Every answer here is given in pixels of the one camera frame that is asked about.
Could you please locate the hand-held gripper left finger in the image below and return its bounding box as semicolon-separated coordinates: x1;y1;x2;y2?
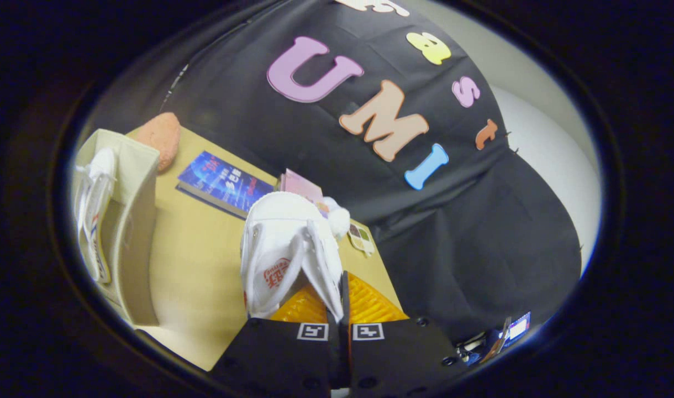
210;271;343;396

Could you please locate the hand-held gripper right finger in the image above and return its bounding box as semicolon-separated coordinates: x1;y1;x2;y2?
341;271;473;396

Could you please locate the white canvas shoe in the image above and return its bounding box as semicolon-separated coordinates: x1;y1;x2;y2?
240;191;344;322
75;146;117;284

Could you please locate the beige fabric storage box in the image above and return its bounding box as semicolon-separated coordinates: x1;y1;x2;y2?
72;129;161;327

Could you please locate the small printed card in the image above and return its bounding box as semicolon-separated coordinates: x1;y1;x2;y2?
348;223;375;258

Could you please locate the white plush ball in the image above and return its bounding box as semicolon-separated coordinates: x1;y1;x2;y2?
320;196;351;239

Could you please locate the pink cover book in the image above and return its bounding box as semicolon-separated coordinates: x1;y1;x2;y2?
279;169;324;204

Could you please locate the blue cover book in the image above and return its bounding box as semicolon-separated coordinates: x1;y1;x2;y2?
176;151;275;221

